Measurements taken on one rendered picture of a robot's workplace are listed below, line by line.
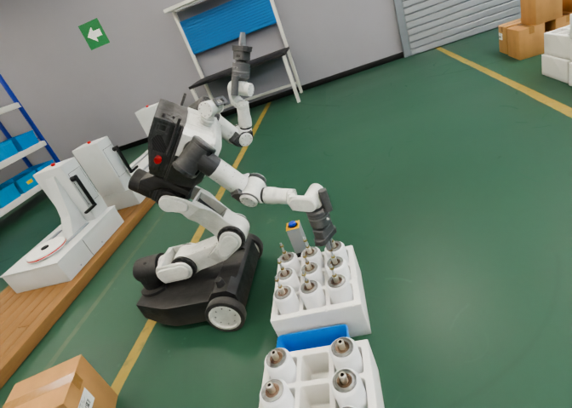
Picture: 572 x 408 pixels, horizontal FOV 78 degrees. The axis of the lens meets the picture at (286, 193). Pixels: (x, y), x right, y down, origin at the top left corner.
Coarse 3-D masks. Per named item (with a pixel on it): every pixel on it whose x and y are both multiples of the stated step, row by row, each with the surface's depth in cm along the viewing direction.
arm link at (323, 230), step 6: (312, 222) 144; (318, 222) 143; (324, 222) 143; (330, 222) 149; (318, 228) 146; (324, 228) 145; (330, 228) 149; (318, 234) 146; (324, 234) 146; (330, 234) 149; (318, 240) 147; (324, 240) 146
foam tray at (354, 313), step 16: (352, 256) 168; (352, 272) 159; (352, 288) 150; (272, 304) 158; (304, 304) 154; (336, 304) 146; (352, 304) 143; (272, 320) 150; (288, 320) 149; (304, 320) 148; (320, 320) 148; (336, 320) 147; (352, 320) 146; (368, 320) 150; (352, 336) 151
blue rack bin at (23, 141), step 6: (30, 132) 567; (12, 138) 582; (18, 138) 545; (24, 138) 555; (30, 138) 565; (36, 138) 576; (18, 144) 546; (24, 144) 552; (30, 144) 563; (18, 150) 551
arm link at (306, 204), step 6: (288, 192) 143; (294, 192) 145; (288, 198) 142; (294, 198) 139; (300, 198) 138; (306, 198) 137; (312, 198) 137; (294, 204) 140; (300, 204) 139; (306, 204) 138; (312, 204) 137; (300, 210) 141; (306, 210) 140; (312, 210) 139
